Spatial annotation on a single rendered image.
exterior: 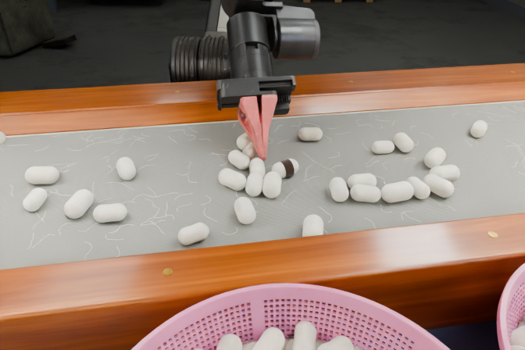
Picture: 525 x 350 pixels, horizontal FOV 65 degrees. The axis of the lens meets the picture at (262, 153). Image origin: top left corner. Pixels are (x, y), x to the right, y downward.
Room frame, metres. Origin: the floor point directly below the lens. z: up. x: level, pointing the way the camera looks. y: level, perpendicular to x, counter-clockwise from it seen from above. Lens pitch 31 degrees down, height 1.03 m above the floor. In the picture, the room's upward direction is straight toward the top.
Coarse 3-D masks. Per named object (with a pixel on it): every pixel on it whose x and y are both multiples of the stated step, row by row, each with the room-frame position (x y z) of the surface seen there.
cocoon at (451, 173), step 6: (432, 168) 0.42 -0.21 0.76; (438, 168) 0.42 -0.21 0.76; (444, 168) 0.42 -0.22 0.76; (450, 168) 0.42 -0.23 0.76; (456, 168) 0.42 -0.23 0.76; (438, 174) 0.41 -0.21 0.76; (444, 174) 0.41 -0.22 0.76; (450, 174) 0.41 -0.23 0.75; (456, 174) 0.41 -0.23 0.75; (450, 180) 0.41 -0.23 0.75
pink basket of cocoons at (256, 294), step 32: (256, 288) 0.23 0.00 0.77; (288, 288) 0.23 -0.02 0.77; (320, 288) 0.23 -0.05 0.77; (192, 320) 0.20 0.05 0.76; (224, 320) 0.21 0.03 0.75; (256, 320) 0.22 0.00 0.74; (288, 320) 0.22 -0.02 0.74; (320, 320) 0.22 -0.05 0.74; (352, 320) 0.21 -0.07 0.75; (384, 320) 0.20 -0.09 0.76
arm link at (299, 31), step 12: (240, 0) 0.58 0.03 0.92; (252, 0) 0.58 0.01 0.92; (264, 12) 0.61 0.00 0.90; (276, 12) 0.60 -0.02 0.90; (288, 12) 0.61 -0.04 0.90; (300, 12) 0.61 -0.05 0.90; (312, 12) 0.62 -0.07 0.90; (288, 24) 0.58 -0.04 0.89; (300, 24) 0.59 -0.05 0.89; (312, 24) 0.59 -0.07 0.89; (288, 36) 0.57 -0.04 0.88; (300, 36) 0.57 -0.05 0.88; (312, 36) 0.58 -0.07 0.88; (288, 48) 0.57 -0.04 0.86; (300, 48) 0.57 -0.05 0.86; (312, 48) 0.58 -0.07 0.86
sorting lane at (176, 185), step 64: (128, 128) 0.56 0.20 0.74; (192, 128) 0.56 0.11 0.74; (320, 128) 0.56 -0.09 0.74; (384, 128) 0.56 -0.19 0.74; (448, 128) 0.56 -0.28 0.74; (512, 128) 0.56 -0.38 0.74; (0, 192) 0.40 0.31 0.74; (64, 192) 0.40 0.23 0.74; (128, 192) 0.40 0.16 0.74; (192, 192) 0.40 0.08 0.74; (320, 192) 0.40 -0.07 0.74; (512, 192) 0.40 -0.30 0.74; (0, 256) 0.29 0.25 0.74; (64, 256) 0.29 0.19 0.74
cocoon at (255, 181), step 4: (248, 176) 0.41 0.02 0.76; (252, 176) 0.40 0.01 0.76; (256, 176) 0.40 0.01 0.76; (260, 176) 0.41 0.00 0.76; (248, 180) 0.40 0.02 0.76; (252, 180) 0.39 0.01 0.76; (256, 180) 0.39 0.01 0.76; (260, 180) 0.40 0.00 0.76; (248, 184) 0.39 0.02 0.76; (252, 184) 0.39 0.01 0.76; (256, 184) 0.39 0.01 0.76; (260, 184) 0.39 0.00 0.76; (248, 188) 0.39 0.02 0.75; (252, 188) 0.38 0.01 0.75; (256, 188) 0.39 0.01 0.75; (260, 188) 0.39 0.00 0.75; (248, 192) 0.39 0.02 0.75; (252, 192) 0.38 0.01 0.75; (256, 192) 0.38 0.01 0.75; (260, 192) 0.39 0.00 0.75
